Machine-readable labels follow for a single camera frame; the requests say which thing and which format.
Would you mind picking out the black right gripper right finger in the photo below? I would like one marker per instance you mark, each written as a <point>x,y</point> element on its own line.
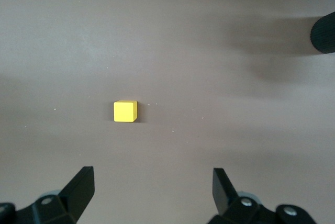
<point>222,195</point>

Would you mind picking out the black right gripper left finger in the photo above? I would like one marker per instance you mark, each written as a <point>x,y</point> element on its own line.
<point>76,195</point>

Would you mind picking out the yellow wooden cube block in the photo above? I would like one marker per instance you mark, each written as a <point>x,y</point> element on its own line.
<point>124,111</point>

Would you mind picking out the brown table cover sheet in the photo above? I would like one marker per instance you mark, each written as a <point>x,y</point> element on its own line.
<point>167,38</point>

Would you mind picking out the black ribbed cylinder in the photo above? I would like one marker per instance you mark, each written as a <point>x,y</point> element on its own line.
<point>324,34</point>

